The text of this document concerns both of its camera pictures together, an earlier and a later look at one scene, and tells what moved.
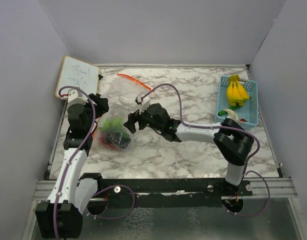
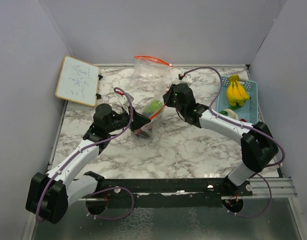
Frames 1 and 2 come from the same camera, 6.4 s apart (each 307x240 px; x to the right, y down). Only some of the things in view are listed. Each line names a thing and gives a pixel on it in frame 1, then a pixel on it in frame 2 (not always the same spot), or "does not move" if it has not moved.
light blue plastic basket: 249,112 does not move
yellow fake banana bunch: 237,94 does not move
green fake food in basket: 222,112 does not move
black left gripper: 101,107 to 138,121
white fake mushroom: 231,114 does not move
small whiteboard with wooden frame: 78,73 does not move
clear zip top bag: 122,91 to 148,70
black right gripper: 135,117 to 167,96
